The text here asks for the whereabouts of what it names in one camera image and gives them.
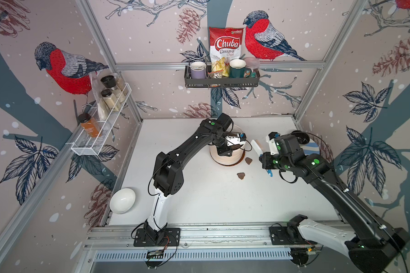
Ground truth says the cream ceramic flower pot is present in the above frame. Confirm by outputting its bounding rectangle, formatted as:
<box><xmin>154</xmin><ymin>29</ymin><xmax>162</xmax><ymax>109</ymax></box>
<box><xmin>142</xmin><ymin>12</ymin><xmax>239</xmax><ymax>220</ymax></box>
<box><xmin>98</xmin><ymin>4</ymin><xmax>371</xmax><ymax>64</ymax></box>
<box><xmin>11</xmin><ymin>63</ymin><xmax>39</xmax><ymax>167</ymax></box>
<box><xmin>209</xmin><ymin>125</ymin><xmax>246</xmax><ymax>166</ymax></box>

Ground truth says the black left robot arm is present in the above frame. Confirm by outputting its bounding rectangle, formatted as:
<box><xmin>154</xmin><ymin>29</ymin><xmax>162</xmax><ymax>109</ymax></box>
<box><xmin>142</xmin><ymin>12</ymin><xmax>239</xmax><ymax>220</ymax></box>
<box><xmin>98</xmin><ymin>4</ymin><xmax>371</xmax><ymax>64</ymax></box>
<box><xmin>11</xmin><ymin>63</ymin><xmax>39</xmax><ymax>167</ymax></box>
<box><xmin>143</xmin><ymin>114</ymin><xmax>247</xmax><ymax>241</ymax></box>

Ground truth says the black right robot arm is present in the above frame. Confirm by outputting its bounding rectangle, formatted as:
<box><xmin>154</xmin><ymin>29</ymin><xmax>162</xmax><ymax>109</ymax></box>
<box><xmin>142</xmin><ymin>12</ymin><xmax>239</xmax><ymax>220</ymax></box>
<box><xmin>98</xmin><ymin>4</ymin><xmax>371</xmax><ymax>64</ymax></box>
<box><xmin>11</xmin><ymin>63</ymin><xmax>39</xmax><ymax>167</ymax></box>
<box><xmin>259</xmin><ymin>132</ymin><xmax>410</xmax><ymax>273</ymax></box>

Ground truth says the terracotta pot saucer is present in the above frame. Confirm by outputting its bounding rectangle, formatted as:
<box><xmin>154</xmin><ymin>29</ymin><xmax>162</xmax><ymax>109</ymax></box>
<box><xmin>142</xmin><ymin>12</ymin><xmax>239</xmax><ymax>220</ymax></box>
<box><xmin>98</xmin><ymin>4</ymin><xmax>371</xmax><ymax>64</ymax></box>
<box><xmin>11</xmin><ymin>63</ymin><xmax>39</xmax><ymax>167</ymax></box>
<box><xmin>213</xmin><ymin>151</ymin><xmax>246</xmax><ymax>167</ymax></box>

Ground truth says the brown dried mud flake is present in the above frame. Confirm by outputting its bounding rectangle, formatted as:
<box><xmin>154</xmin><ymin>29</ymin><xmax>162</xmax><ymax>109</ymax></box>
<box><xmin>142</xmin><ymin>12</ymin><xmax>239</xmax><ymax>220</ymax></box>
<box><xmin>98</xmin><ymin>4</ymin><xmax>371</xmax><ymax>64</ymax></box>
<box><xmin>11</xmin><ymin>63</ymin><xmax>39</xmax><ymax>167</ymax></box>
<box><xmin>237</xmin><ymin>172</ymin><xmax>246</xmax><ymax>180</ymax></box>

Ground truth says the white ceramic bowl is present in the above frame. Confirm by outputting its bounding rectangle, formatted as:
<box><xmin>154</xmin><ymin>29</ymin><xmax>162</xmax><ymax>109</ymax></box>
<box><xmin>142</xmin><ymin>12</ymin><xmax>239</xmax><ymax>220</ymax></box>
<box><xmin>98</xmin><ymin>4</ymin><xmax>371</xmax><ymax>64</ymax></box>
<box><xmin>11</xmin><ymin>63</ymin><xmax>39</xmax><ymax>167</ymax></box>
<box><xmin>109</xmin><ymin>188</ymin><xmax>136</xmax><ymax>214</ymax></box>

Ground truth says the small black bowl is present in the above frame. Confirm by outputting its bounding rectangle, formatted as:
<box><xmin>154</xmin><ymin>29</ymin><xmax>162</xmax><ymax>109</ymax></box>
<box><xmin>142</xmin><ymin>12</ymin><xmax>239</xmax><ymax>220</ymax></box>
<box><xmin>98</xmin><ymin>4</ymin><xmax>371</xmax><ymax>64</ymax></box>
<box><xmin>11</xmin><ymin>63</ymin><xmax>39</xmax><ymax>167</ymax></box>
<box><xmin>290</xmin><ymin>130</ymin><xmax>310</xmax><ymax>146</ymax></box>

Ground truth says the blue striped plate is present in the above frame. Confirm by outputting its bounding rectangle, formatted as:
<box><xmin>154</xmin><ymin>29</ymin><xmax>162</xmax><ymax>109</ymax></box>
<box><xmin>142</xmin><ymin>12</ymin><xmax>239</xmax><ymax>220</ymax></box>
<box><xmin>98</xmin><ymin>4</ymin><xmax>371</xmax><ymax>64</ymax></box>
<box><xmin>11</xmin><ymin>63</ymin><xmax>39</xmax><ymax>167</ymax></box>
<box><xmin>301</xmin><ymin>139</ymin><xmax>320</xmax><ymax>156</ymax></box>

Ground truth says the small snack packet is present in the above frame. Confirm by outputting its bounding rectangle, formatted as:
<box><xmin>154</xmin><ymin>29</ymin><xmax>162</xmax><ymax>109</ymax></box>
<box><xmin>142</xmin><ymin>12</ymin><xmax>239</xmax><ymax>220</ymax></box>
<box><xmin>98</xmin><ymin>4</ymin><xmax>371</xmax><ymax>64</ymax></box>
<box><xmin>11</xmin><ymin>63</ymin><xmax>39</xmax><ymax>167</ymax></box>
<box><xmin>208</xmin><ymin>71</ymin><xmax>222</xmax><ymax>79</ymax></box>

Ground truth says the green mug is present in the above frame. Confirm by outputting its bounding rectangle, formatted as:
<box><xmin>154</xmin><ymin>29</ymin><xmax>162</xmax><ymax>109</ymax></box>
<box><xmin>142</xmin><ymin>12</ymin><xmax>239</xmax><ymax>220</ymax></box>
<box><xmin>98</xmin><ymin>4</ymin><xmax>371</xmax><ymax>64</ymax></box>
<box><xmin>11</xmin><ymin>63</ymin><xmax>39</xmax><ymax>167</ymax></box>
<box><xmin>229</xmin><ymin>59</ymin><xmax>251</xmax><ymax>78</ymax></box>

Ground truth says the purple mug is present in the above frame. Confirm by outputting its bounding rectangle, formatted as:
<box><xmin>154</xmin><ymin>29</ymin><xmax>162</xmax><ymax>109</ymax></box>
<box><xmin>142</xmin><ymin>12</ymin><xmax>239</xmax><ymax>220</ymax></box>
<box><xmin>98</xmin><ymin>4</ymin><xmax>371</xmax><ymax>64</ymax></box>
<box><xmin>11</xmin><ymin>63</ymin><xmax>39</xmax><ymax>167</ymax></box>
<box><xmin>189</xmin><ymin>61</ymin><xmax>207</xmax><ymax>79</ymax></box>

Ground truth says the pink lidded glass jar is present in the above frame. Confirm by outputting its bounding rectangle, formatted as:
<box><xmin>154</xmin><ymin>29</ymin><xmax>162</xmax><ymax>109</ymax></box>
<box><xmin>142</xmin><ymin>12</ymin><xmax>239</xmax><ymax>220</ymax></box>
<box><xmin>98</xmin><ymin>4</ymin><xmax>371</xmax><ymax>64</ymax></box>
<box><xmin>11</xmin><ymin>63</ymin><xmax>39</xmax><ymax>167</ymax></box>
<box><xmin>244</xmin><ymin>57</ymin><xmax>260</xmax><ymax>78</ymax></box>

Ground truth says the red Chuba chips bag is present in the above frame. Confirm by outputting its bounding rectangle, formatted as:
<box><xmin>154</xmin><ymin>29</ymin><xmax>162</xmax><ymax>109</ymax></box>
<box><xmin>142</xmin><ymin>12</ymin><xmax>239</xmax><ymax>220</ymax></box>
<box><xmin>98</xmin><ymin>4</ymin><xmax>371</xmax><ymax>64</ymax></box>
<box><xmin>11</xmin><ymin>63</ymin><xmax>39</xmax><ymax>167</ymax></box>
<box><xmin>209</xmin><ymin>27</ymin><xmax>244</xmax><ymax>77</ymax></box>

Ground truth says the tall black lid spice jar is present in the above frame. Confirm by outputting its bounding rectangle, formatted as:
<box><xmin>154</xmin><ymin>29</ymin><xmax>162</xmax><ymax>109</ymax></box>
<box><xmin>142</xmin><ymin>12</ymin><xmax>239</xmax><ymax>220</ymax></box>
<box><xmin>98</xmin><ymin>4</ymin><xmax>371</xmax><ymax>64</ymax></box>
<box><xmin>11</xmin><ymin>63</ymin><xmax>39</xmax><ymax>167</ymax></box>
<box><xmin>101</xmin><ymin>75</ymin><xmax>126</xmax><ymax>103</ymax></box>

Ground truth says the orange spice jar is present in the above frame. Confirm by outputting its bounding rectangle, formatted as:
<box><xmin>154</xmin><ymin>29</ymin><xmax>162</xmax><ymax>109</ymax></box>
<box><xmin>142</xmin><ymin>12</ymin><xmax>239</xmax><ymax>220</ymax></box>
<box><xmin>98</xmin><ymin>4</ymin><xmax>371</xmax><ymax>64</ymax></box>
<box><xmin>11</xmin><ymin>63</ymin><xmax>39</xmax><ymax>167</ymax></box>
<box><xmin>77</xmin><ymin>113</ymin><xmax>101</xmax><ymax>138</ymax></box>

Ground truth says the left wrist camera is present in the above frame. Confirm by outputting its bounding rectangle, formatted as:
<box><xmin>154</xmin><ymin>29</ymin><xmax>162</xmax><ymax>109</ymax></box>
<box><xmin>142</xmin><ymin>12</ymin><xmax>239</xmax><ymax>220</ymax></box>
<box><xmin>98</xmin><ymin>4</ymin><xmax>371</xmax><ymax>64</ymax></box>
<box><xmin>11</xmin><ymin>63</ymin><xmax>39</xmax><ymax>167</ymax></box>
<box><xmin>225</xmin><ymin>133</ymin><xmax>246</xmax><ymax>147</ymax></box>

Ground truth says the dark metal wall shelf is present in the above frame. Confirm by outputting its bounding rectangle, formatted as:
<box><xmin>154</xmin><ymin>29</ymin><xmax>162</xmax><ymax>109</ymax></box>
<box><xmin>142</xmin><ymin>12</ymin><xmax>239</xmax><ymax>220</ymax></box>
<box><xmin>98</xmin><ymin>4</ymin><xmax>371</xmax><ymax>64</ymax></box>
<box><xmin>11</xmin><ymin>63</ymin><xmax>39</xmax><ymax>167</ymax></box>
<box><xmin>184</xmin><ymin>66</ymin><xmax>260</xmax><ymax>89</ymax></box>

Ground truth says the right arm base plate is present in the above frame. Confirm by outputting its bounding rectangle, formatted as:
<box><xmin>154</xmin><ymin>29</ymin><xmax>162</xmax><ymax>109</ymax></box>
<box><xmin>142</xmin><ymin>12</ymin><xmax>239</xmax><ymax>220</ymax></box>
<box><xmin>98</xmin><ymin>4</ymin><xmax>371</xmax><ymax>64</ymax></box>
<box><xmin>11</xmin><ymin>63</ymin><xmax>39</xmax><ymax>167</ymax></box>
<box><xmin>269</xmin><ymin>225</ymin><xmax>317</xmax><ymax>245</ymax></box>

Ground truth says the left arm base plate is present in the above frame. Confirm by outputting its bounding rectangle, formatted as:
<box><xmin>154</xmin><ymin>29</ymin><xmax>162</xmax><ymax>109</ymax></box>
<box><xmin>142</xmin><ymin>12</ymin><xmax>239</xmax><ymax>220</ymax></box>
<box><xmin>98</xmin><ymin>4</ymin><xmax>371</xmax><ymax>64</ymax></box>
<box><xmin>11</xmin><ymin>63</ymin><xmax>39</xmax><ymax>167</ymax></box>
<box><xmin>133</xmin><ymin>228</ymin><xmax>181</xmax><ymax>247</ymax></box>

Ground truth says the white wire spice rack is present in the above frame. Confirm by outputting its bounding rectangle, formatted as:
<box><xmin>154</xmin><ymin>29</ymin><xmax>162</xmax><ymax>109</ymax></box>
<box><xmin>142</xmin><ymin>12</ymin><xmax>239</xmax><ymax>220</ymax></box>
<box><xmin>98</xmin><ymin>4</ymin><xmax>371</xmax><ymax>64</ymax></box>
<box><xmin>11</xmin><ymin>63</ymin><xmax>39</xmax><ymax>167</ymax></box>
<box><xmin>71</xmin><ymin>83</ymin><xmax>132</xmax><ymax>156</ymax></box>

